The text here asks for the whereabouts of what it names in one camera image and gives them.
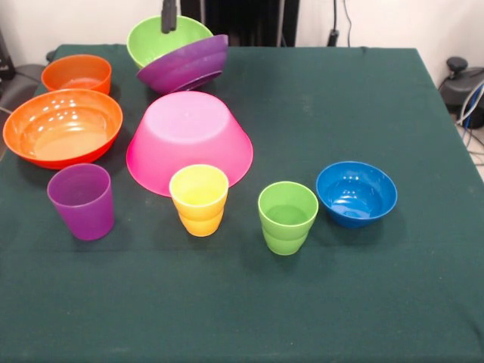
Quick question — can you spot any green bowl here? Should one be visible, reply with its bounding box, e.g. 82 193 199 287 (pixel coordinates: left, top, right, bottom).
126 14 215 71

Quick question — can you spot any purple bowl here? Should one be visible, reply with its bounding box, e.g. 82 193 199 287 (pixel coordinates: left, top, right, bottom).
135 34 230 95

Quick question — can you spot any large pink bowl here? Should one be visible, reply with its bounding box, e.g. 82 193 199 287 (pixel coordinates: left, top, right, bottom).
126 90 254 198

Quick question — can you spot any large orange bowl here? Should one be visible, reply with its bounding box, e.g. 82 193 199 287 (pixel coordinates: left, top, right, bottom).
2 88 124 170

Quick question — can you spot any small orange bowl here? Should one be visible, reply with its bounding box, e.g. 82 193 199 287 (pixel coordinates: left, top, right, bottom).
41 54 113 95

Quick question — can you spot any yellow cup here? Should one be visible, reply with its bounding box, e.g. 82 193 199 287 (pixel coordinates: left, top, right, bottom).
169 164 229 237

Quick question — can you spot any purple cup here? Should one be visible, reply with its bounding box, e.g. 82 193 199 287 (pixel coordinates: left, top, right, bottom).
46 163 116 241

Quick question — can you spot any green cup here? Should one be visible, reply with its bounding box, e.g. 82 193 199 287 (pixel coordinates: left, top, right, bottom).
257 181 319 256

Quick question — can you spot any blue bowl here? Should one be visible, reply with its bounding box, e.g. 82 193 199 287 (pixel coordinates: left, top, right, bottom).
315 160 399 228

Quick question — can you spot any dark green tablecloth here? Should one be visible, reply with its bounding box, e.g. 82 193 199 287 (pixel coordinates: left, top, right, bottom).
0 44 484 363

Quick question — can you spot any black wall cable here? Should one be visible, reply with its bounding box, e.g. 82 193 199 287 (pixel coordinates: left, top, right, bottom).
327 0 353 48

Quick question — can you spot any tangle of cables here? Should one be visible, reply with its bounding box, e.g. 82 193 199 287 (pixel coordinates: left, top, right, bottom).
455 82 484 167

